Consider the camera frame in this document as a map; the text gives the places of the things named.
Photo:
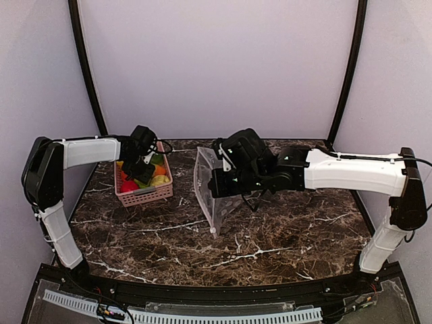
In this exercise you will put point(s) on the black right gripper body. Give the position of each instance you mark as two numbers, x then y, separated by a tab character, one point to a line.
216	183

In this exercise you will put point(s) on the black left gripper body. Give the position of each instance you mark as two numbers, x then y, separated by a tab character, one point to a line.
142	172

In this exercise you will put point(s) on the red toy food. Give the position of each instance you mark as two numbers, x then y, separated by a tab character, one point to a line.
129	186

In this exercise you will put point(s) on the green toy vegetable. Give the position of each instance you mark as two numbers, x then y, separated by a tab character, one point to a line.
157	159

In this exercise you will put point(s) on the clear zip top bag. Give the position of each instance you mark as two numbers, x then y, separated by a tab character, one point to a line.
214	207

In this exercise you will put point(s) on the light green toy lettuce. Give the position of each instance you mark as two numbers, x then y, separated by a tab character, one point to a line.
141	184

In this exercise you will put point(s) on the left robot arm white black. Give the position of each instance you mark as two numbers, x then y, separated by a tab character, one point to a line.
43	184

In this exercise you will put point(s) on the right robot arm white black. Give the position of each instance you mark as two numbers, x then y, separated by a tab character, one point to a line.
249	165

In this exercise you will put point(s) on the orange toy food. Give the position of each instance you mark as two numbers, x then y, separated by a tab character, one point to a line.
159	170

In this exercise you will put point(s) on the pale yellow toy food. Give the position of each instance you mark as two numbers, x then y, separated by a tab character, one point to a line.
159	180

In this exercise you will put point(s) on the pink plastic basket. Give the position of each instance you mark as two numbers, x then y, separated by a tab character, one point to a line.
143	195

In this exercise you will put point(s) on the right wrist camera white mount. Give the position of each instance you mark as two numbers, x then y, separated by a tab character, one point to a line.
222	155

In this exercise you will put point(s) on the black front rail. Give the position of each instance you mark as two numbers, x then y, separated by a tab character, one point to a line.
324	292

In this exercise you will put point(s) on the white slotted cable duct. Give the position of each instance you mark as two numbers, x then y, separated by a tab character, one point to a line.
153	312

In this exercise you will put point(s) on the left black frame post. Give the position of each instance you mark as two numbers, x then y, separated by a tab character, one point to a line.
78	34

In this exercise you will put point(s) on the black frame post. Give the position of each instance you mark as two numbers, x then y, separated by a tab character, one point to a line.
359	25
78	34

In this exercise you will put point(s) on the right black frame post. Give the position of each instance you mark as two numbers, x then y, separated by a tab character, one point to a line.
359	25

